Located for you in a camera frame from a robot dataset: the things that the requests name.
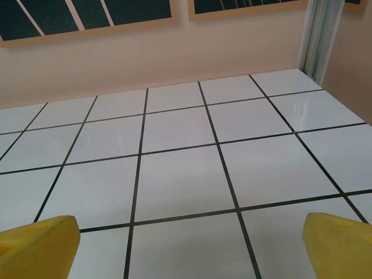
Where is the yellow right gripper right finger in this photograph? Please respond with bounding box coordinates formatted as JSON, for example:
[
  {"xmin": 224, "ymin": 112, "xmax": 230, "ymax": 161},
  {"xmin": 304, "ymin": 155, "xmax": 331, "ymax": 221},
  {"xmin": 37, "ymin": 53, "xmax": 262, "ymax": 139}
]
[{"xmin": 302, "ymin": 212, "xmax": 372, "ymax": 279}]

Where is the aluminium corner post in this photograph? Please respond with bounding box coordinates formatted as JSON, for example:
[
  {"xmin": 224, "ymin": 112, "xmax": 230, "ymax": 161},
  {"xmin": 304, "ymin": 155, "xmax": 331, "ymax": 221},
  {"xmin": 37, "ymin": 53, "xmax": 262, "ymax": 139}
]
[{"xmin": 296, "ymin": 0, "xmax": 346, "ymax": 85}]

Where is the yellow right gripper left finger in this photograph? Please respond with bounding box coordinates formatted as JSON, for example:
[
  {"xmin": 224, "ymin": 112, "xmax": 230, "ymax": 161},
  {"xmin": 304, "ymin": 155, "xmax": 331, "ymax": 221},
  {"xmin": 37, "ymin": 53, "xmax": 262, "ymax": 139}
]
[{"xmin": 0, "ymin": 215, "xmax": 81, "ymax": 279}]

